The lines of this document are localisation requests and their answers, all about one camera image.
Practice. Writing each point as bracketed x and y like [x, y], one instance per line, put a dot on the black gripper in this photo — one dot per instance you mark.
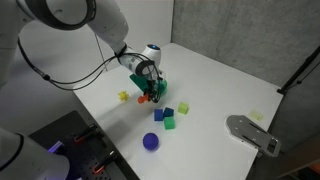
[152, 81]

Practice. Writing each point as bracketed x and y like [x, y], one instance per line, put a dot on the orange toy block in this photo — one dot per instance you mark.
[143, 98]

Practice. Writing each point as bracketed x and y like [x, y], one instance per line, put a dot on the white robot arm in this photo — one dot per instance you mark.
[100, 23]

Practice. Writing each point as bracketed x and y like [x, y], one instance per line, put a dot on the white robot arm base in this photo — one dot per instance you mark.
[26, 160]

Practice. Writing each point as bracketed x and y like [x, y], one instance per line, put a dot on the green plastic bowl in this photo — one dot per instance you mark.
[163, 87]

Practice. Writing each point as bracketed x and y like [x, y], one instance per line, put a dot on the dark blue cube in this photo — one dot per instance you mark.
[168, 111]

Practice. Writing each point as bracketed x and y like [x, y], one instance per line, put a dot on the yellow spiky star toy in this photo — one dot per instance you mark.
[123, 96]

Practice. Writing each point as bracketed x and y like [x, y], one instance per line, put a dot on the lime green cube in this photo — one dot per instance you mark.
[183, 108]

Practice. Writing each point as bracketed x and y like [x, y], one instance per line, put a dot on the purple ball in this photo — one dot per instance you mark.
[150, 141]

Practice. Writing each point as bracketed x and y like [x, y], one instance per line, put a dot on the red and black clamp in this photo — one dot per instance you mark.
[85, 133]
[103, 162]

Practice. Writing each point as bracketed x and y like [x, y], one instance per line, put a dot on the pale yellow flat piece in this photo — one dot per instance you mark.
[256, 115]

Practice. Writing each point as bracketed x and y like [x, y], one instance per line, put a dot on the purple lit connector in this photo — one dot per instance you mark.
[55, 146]

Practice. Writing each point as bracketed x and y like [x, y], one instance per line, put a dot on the black tripod pole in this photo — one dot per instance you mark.
[300, 71]

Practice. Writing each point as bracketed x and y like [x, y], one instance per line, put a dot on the green wrist camera housing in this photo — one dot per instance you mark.
[139, 81]

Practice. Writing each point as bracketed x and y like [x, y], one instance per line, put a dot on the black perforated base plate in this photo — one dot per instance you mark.
[83, 151]

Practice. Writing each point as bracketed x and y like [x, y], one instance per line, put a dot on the grey metal bracket plate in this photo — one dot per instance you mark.
[250, 132]

